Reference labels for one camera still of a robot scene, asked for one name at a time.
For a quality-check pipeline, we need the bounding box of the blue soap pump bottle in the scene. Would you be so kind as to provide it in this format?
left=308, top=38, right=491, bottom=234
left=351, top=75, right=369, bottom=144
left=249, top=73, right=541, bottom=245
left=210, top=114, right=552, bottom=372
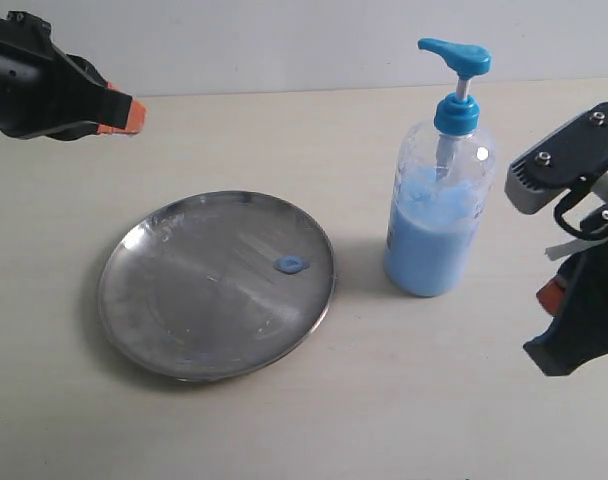
left=384, top=38, right=496, bottom=297

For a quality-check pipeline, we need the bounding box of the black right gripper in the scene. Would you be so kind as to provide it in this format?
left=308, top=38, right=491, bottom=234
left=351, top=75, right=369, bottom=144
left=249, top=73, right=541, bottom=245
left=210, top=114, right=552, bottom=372
left=522, top=189, right=608, bottom=378

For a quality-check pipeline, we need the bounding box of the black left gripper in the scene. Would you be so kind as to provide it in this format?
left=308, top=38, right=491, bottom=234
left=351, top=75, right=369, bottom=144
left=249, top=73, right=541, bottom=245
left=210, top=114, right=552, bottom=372
left=0, top=11, right=147, bottom=140

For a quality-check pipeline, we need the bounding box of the round stainless steel plate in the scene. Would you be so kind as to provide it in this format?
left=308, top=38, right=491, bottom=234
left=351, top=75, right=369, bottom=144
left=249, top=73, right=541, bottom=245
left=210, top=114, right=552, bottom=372
left=97, top=190, right=337, bottom=383

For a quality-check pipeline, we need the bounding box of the blue soap blob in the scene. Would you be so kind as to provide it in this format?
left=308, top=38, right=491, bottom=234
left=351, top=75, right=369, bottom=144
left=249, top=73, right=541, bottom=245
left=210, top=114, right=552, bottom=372
left=273, top=255, right=310, bottom=275

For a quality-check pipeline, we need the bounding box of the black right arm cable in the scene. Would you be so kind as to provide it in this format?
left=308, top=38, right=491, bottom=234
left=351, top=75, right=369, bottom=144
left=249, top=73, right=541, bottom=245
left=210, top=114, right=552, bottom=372
left=553, top=172, right=608, bottom=244

